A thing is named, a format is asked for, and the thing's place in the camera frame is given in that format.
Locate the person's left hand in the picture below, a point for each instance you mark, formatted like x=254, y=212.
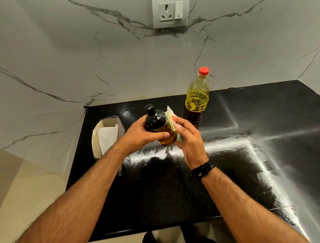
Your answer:
x=138, y=135

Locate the person's right hand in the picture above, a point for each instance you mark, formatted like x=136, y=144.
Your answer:
x=191, y=145

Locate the person's left thumb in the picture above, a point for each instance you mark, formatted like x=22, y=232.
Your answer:
x=160, y=136

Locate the person's right thumb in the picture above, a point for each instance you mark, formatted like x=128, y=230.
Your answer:
x=178, y=129

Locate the white tissue paper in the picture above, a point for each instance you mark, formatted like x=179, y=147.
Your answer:
x=171, y=119

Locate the amber glass bottle black cap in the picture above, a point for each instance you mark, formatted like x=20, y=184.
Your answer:
x=158, y=124

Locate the person's right forearm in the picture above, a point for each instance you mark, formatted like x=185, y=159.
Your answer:
x=242, y=207

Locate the person's left forearm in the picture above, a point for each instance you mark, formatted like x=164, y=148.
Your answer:
x=75, y=197

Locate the yellow oil bottle red cap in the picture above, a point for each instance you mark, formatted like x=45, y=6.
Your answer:
x=197, y=99

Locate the black braided wristband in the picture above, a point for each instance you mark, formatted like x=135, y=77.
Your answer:
x=202, y=170

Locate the open tissue box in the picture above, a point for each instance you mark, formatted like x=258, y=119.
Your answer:
x=106, y=136

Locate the person's dark shoe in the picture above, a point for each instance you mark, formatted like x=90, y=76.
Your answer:
x=149, y=237

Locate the white wall socket switch plate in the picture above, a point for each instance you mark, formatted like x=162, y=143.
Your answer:
x=170, y=13

